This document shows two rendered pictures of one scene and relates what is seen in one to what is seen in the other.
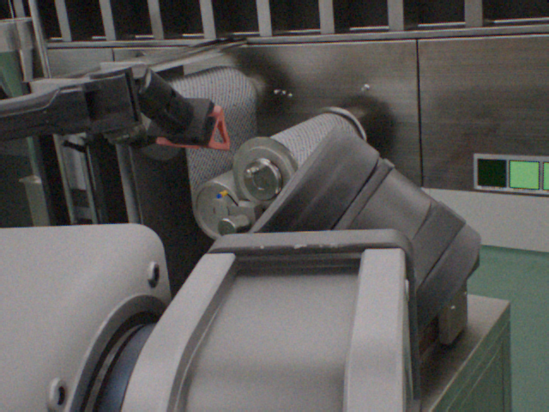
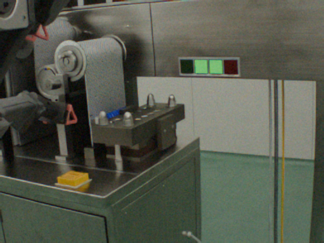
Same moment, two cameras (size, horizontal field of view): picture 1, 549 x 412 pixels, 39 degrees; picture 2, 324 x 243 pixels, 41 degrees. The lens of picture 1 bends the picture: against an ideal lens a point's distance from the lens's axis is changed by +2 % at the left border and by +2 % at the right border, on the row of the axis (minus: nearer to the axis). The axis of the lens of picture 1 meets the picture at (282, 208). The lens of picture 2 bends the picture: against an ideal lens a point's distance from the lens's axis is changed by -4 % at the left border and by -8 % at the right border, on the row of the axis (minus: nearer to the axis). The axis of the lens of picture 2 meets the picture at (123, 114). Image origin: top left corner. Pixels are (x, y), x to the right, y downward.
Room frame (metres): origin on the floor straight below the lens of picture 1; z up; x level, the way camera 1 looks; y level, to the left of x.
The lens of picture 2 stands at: (-0.30, -0.16, 1.39)
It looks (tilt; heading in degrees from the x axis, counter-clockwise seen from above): 12 degrees down; 0
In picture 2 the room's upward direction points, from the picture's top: 5 degrees counter-clockwise
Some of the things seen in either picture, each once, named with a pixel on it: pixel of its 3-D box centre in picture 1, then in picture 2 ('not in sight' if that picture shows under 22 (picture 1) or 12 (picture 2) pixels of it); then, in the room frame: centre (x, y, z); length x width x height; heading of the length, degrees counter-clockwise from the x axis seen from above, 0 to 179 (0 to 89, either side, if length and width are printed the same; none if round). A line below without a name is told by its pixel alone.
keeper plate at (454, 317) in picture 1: (454, 305); (166, 131); (1.30, -0.30, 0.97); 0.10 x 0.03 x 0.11; 146
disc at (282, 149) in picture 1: (267, 177); (70, 61); (1.31, 0.02, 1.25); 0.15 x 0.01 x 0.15; 56
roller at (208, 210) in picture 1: (254, 191); (68, 76); (1.48, 0.05, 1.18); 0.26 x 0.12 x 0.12; 146
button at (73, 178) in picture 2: not in sight; (73, 178); (1.03, 0.02, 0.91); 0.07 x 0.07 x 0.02; 56
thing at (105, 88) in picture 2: not in sight; (106, 93); (1.38, -0.10, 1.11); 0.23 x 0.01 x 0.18; 146
